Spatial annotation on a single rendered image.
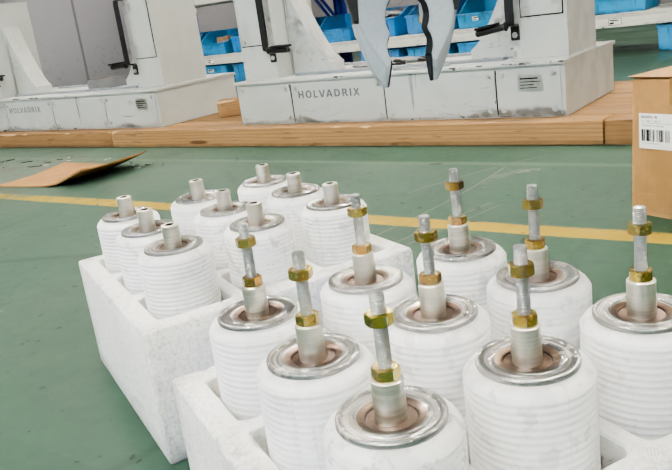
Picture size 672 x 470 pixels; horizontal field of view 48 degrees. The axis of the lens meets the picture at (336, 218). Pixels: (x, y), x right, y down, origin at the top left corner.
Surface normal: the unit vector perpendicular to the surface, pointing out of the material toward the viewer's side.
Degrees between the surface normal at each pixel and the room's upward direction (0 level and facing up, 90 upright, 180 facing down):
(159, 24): 90
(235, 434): 0
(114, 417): 0
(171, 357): 90
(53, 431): 0
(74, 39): 90
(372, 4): 90
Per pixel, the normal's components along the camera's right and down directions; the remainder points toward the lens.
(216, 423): -0.13, -0.95
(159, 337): 0.49, 0.17
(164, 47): 0.81, 0.05
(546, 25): -0.57, 0.29
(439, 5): 0.18, 0.24
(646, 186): -0.84, 0.23
